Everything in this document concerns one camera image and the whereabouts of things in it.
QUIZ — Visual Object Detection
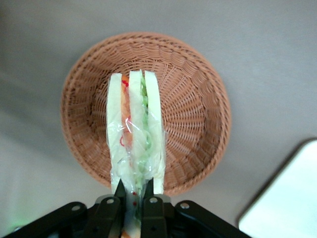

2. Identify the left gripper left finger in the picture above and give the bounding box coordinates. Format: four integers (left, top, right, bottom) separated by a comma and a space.
93, 177, 127, 238

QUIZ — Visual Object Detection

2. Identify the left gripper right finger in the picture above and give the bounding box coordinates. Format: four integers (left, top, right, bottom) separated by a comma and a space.
141, 179, 171, 238

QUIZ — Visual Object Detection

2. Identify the triangle sandwich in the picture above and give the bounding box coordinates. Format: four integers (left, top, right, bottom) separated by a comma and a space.
106, 69, 166, 238

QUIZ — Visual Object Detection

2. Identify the round brown wicker basket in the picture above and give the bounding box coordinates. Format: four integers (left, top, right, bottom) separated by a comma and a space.
60, 31, 232, 198

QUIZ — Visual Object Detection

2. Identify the cream plastic tray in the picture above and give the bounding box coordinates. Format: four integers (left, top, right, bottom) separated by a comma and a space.
238, 138, 317, 238

